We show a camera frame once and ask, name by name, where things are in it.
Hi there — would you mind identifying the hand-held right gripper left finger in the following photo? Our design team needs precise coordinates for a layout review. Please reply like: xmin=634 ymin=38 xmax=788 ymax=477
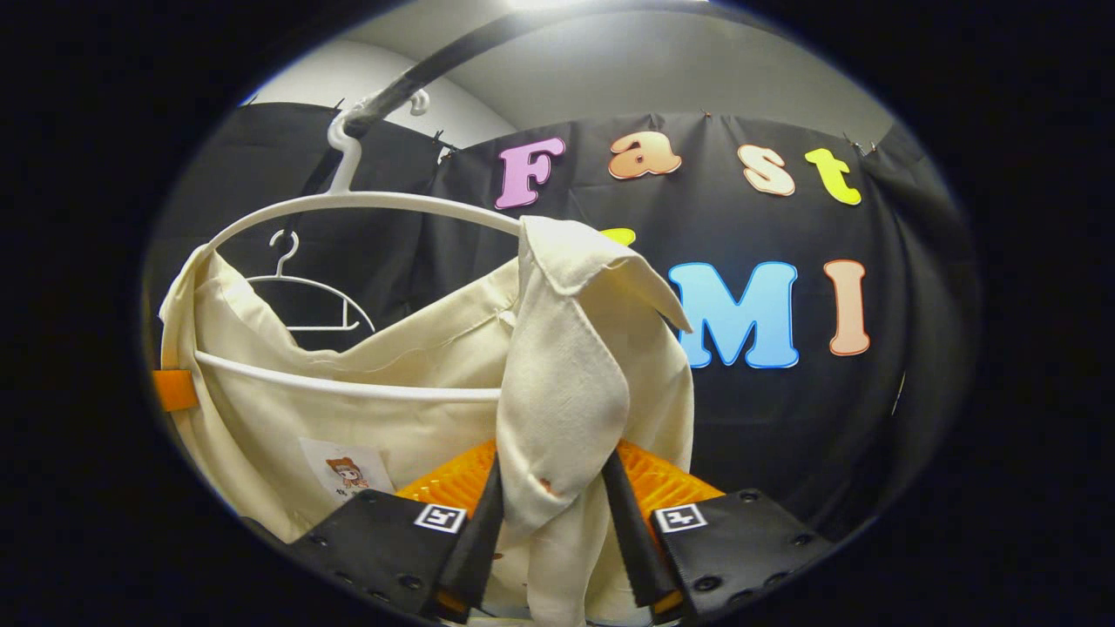
xmin=244 ymin=438 xmax=506 ymax=624

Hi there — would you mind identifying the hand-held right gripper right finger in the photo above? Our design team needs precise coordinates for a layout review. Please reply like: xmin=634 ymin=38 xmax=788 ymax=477
xmin=601 ymin=438 xmax=837 ymax=626

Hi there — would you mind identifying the cream button shirt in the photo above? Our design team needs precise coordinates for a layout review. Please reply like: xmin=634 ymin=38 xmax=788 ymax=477
xmin=159 ymin=215 xmax=696 ymax=626

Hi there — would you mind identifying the white plastic hanger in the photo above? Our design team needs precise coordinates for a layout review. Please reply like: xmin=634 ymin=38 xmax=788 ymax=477
xmin=247 ymin=229 xmax=377 ymax=334
xmin=161 ymin=87 xmax=525 ymax=454

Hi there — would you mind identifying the black clothes rack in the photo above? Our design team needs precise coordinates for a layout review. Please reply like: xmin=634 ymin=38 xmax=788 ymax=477
xmin=344 ymin=3 xmax=611 ymax=140

